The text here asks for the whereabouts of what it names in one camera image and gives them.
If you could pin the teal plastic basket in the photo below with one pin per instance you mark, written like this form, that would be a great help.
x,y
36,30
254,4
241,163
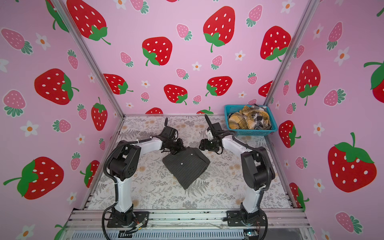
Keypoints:
x,y
230,109

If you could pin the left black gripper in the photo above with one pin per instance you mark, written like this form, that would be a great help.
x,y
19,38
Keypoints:
x,y
175,145

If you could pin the aluminium frame rail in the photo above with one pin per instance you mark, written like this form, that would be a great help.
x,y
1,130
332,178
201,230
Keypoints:
x,y
279,224

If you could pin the yellow plaid shirt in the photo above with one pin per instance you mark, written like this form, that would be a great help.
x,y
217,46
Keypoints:
x,y
250,118

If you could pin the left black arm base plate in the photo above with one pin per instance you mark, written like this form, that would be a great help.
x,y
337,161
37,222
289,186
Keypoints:
x,y
128,220

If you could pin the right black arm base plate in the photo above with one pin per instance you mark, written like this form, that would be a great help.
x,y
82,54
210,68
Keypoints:
x,y
242,218

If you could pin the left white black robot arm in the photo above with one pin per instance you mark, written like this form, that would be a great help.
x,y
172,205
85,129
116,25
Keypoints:
x,y
122,163

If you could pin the dark grey pinstripe shirt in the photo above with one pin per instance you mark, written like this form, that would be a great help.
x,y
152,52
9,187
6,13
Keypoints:
x,y
187,165

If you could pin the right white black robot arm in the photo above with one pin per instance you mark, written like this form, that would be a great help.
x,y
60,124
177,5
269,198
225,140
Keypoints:
x,y
257,169

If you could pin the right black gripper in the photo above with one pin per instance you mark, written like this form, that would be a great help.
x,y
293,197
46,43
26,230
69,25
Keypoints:
x,y
203,142

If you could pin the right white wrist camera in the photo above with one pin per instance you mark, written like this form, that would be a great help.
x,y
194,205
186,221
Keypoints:
x,y
209,134

